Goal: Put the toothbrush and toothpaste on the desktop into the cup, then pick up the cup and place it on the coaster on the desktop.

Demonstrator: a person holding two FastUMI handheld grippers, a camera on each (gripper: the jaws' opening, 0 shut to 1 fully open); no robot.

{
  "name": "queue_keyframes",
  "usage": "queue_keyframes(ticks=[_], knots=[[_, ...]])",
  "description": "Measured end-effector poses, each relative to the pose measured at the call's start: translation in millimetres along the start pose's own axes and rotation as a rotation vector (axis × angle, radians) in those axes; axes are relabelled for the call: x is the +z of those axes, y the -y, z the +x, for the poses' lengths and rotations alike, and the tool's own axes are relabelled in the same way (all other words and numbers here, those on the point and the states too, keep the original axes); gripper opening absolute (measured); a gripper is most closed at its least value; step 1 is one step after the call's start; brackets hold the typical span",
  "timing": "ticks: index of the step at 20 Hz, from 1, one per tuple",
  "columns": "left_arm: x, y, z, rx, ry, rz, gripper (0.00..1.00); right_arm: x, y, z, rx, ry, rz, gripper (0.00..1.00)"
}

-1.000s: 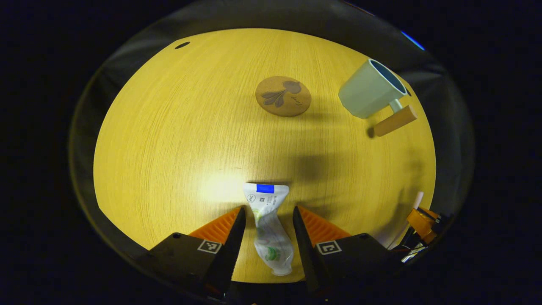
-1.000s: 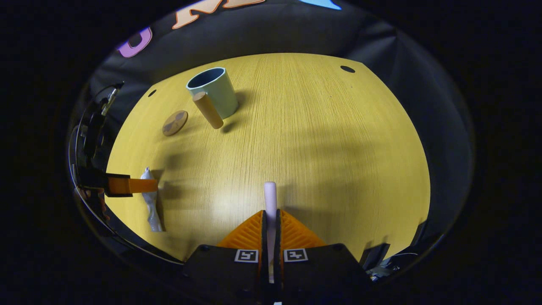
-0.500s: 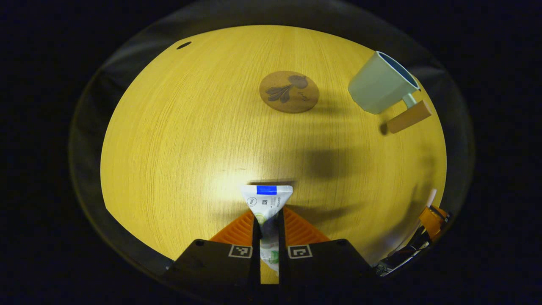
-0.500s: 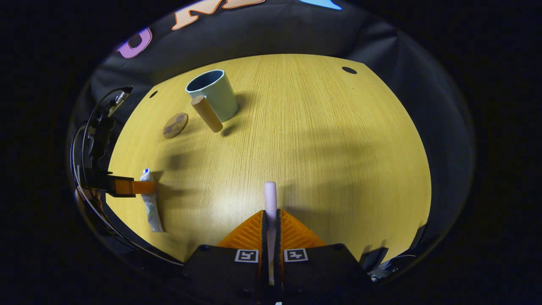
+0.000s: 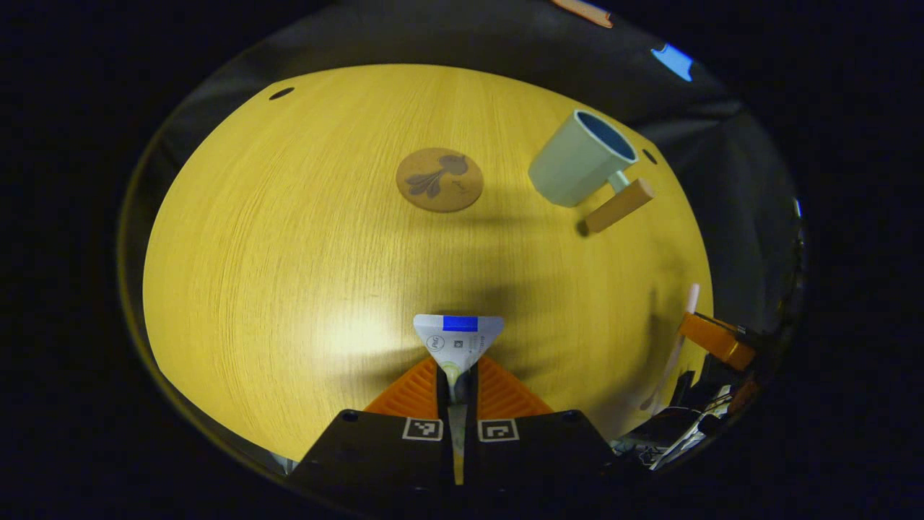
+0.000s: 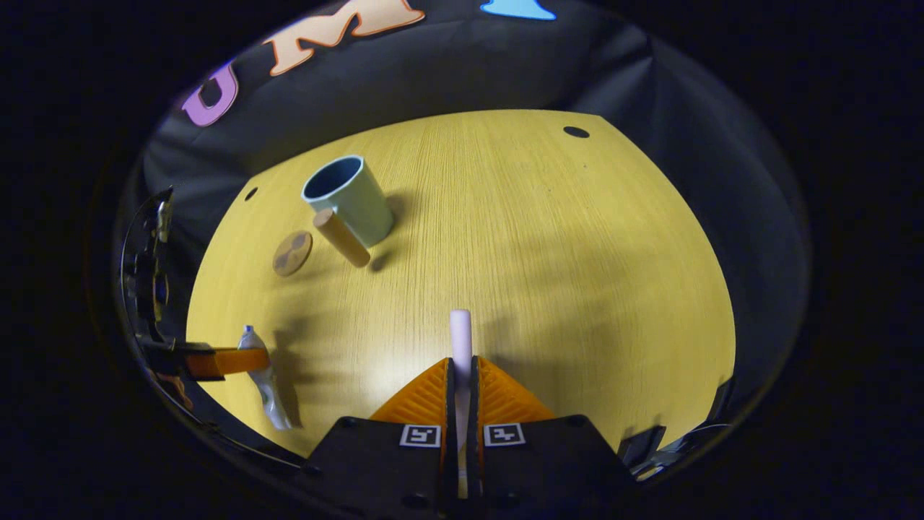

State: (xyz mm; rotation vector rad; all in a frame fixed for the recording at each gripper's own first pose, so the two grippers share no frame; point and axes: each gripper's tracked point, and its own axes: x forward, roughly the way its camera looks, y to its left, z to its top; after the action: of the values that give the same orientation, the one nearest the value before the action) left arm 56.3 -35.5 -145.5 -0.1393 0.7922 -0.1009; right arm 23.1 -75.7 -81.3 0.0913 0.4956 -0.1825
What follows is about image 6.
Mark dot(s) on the pale pink toothbrush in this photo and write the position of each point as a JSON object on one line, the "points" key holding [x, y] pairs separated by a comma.
{"points": [[460, 339]]}

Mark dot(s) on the round brown coaster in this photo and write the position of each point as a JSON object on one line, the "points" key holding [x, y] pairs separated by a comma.
{"points": [[292, 253]]}

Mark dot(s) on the white toothpaste tube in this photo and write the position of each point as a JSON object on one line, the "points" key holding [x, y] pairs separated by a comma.
{"points": [[271, 393]]}

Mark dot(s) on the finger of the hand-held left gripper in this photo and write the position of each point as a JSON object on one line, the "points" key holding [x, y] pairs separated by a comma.
{"points": [[231, 361]]}

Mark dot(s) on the wooden desktop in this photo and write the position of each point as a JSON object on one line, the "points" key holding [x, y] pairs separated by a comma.
{"points": [[577, 274]]}

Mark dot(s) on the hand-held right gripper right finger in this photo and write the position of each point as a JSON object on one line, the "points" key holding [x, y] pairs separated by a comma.
{"points": [[534, 469]]}

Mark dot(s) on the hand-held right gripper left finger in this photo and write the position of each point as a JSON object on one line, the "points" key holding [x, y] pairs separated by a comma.
{"points": [[404, 469]]}

